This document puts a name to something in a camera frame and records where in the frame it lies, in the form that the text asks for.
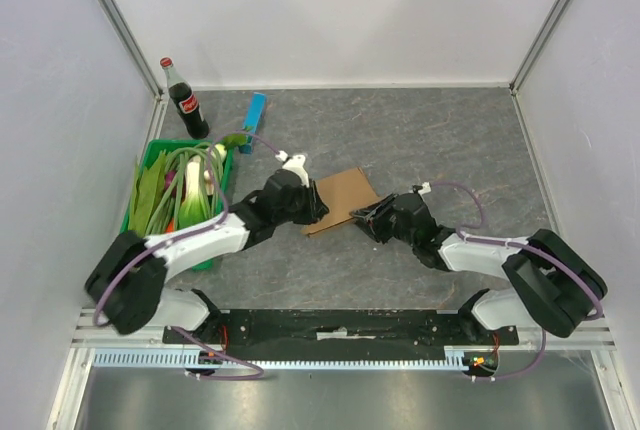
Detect brown cardboard box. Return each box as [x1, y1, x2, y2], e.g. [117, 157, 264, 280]
[301, 167, 381, 236]

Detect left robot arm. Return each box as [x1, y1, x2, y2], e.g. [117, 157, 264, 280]
[85, 170, 329, 343]

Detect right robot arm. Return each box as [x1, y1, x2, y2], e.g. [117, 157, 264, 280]
[351, 186, 608, 344]

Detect green plastic tray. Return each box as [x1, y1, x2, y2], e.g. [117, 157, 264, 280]
[122, 138, 236, 271]

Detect white radish with leaves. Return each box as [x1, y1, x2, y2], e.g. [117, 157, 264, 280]
[207, 133, 248, 160]

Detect green long beans bundle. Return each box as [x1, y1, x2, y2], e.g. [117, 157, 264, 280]
[144, 142, 226, 234]

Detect white green bok choy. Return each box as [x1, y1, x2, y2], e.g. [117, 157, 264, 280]
[177, 157, 210, 230]

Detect blue rectangular block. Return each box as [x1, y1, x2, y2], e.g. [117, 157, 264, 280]
[239, 92, 267, 155]

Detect orange carrot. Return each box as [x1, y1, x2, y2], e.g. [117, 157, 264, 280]
[164, 219, 174, 233]

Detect purple eggplant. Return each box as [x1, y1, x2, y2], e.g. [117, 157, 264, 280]
[165, 170, 176, 187]

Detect green leafy vegetable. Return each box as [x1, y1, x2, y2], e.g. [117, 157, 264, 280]
[127, 151, 167, 237]

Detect cola glass bottle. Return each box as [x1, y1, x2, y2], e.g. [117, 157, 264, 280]
[160, 57, 210, 140]

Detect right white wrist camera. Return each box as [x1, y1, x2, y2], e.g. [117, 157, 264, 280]
[411, 182, 432, 196]

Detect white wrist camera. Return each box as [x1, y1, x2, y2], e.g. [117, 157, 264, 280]
[411, 182, 432, 196]
[275, 150, 310, 187]

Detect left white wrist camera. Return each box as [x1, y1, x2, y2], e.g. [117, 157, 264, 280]
[275, 150, 310, 187]

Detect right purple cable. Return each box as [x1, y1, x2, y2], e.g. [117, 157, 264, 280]
[429, 182, 606, 381]

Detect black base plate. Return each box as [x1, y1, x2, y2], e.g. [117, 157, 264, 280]
[190, 309, 519, 361]

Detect blue slotted cable duct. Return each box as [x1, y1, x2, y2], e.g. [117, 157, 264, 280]
[92, 346, 468, 371]

